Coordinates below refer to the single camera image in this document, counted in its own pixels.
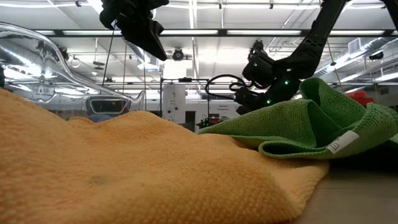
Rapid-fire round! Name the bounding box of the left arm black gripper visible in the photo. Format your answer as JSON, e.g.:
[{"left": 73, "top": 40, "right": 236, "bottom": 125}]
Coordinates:
[{"left": 99, "top": 0, "right": 170, "bottom": 62}]

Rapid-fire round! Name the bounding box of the green microfiber towel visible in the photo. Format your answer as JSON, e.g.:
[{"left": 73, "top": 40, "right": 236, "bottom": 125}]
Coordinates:
[{"left": 198, "top": 77, "right": 398, "bottom": 160}]

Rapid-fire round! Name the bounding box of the orange microfiber towel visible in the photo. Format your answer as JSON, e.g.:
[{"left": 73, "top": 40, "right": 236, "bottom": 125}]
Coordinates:
[{"left": 0, "top": 88, "right": 330, "bottom": 224}]

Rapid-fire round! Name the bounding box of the white cabinet machine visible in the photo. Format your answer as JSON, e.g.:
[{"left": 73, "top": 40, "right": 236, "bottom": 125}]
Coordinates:
[{"left": 162, "top": 84, "right": 187, "bottom": 123}]

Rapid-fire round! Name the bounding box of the black monitor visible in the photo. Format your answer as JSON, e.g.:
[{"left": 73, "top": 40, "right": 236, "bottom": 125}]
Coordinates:
[{"left": 88, "top": 96, "right": 130, "bottom": 115}]

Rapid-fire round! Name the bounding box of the clear plastic bin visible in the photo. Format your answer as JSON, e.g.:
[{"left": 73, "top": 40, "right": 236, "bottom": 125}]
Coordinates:
[{"left": 0, "top": 21, "right": 146, "bottom": 123}]

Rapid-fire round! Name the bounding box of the red plastic bin stack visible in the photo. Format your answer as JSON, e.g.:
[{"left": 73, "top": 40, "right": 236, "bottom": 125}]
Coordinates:
[{"left": 347, "top": 90, "right": 376, "bottom": 106}]

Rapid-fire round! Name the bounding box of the yellow hanging cable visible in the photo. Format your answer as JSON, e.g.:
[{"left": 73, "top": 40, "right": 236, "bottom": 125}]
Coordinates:
[{"left": 325, "top": 36, "right": 345, "bottom": 93}]

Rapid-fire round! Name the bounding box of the white ventilation duct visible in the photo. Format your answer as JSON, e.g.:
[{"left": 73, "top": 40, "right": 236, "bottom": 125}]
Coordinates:
[{"left": 313, "top": 36, "right": 398, "bottom": 83}]

